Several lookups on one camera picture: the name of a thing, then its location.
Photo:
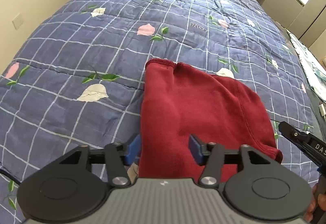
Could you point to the wall outlet plate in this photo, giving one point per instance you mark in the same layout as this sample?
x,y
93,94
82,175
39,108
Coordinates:
x,y
18,21

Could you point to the blue floral checked quilt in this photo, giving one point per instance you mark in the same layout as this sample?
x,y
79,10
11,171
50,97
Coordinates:
x,y
77,85

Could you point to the white charger block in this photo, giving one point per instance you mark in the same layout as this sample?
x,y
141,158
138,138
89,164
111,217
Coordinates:
x,y
322,111

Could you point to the person right hand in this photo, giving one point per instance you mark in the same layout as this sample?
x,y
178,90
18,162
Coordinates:
x,y
308,216

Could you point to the light blue folded cloth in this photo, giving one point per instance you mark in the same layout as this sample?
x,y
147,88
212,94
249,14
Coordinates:
x,y
315,73

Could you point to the grey quilted bedspread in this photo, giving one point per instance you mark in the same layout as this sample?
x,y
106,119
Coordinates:
x,y
319,122

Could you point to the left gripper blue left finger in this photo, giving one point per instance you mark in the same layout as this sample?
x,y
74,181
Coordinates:
x,y
118,156

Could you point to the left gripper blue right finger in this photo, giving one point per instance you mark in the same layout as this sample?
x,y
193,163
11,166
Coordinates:
x,y
210,156

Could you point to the red knit sweater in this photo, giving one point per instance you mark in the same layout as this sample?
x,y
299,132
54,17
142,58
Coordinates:
x,y
180,101

